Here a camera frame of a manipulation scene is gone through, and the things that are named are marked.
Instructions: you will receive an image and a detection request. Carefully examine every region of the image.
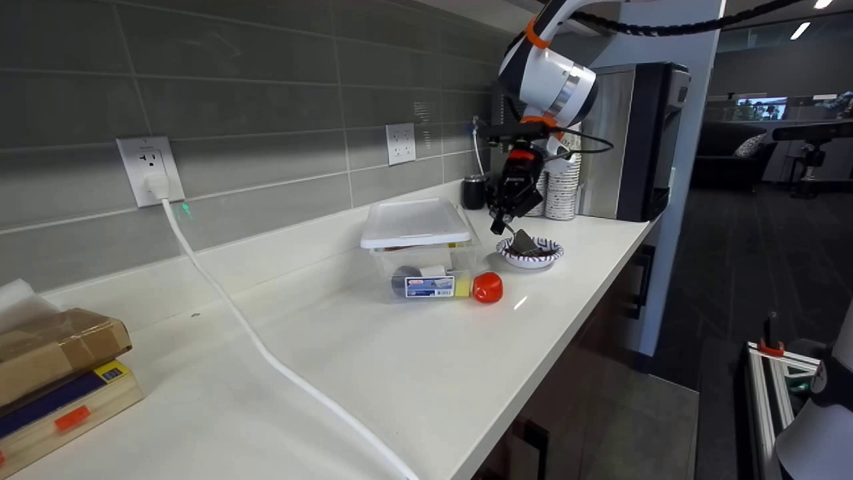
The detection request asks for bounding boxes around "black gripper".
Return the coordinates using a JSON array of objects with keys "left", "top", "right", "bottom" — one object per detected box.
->
[{"left": 488, "top": 143, "right": 550, "bottom": 237}]

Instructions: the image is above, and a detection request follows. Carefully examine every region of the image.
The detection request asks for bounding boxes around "grey cake slicer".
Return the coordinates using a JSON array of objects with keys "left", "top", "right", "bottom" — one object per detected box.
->
[{"left": 506, "top": 223, "right": 547, "bottom": 256}]

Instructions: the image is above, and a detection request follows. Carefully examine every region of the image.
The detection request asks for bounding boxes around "white power cable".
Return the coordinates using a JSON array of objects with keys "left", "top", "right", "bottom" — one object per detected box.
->
[{"left": 143, "top": 175, "right": 420, "bottom": 480}]

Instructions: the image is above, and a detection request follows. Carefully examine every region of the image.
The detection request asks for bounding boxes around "white translucent bin lid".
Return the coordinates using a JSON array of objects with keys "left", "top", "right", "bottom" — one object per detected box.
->
[{"left": 358, "top": 195, "right": 474, "bottom": 253}]

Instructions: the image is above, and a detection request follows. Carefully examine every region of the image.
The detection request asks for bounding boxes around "computer monitor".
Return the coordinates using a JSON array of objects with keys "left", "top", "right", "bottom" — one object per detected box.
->
[{"left": 734, "top": 89, "right": 791, "bottom": 124}]

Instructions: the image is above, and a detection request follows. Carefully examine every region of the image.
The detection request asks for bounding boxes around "black mug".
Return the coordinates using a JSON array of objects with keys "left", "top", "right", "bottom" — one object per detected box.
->
[{"left": 459, "top": 169, "right": 491, "bottom": 213}]

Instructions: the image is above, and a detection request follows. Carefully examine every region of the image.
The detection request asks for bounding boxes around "black tall panel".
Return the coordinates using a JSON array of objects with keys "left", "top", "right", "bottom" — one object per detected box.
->
[{"left": 616, "top": 60, "right": 694, "bottom": 223}]

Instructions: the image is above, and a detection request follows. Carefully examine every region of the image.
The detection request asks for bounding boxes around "yellow flat box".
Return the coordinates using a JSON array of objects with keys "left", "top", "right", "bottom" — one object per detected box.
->
[{"left": 0, "top": 356, "right": 143, "bottom": 477}]

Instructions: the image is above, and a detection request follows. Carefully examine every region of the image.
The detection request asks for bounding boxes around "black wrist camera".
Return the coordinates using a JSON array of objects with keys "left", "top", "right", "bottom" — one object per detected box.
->
[{"left": 483, "top": 119, "right": 556, "bottom": 143}]

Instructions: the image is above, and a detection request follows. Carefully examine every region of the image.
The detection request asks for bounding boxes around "blue patterned paper bowl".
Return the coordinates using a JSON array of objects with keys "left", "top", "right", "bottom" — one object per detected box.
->
[{"left": 492, "top": 231, "right": 566, "bottom": 275}]

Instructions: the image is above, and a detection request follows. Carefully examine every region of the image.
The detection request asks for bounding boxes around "white wall outlet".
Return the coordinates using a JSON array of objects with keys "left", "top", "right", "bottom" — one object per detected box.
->
[
  {"left": 114, "top": 132, "right": 187, "bottom": 211},
  {"left": 384, "top": 119, "right": 419, "bottom": 167}
]

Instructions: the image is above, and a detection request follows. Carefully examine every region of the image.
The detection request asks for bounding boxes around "red ball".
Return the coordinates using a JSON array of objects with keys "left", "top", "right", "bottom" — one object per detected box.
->
[{"left": 470, "top": 268, "right": 506, "bottom": 307}]

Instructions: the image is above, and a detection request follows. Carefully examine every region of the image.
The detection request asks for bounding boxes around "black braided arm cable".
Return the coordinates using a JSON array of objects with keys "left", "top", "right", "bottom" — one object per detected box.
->
[{"left": 567, "top": 0, "right": 808, "bottom": 40}]

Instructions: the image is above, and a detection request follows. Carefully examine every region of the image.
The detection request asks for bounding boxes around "dark sofa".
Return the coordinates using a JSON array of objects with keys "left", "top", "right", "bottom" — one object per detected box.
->
[{"left": 690, "top": 116, "right": 776, "bottom": 192}]

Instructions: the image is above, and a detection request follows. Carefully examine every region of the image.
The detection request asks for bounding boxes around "blue white small box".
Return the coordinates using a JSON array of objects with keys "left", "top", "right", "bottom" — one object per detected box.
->
[{"left": 399, "top": 268, "right": 459, "bottom": 300}]

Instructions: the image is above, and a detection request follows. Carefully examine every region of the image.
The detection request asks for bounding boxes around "dark wooden lower cabinet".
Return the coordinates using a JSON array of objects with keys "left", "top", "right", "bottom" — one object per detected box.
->
[{"left": 470, "top": 220, "right": 663, "bottom": 480}]

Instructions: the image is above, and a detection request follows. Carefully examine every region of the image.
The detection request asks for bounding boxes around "brown cardboard box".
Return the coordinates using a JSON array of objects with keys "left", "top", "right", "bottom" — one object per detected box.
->
[{"left": 0, "top": 307, "right": 133, "bottom": 409}]

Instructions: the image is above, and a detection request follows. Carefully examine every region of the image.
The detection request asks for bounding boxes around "clear plastic storage bin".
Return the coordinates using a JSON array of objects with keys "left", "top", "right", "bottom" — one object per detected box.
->
[{"left": 362, "top": 237, "right": 478, "bottom": 303}]

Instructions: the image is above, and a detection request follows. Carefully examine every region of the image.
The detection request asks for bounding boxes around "aluminium frame stand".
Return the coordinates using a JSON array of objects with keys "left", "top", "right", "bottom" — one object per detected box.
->
[{"left": 744, "top": 309, "right": 834, "bottom": 480}]

